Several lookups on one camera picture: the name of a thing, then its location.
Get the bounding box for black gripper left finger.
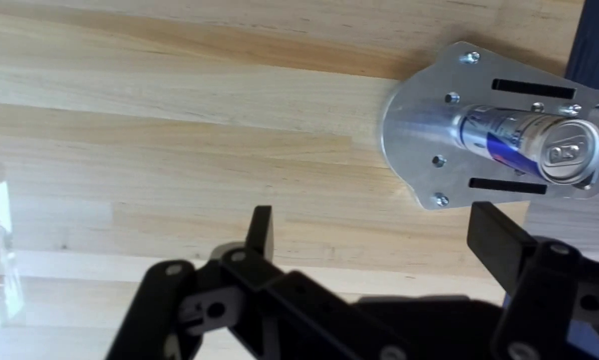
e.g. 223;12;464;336
105;203;394;360

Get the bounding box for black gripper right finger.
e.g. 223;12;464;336
464;199;599;360

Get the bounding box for silver metal plate with slots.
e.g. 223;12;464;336
378;39;599;211

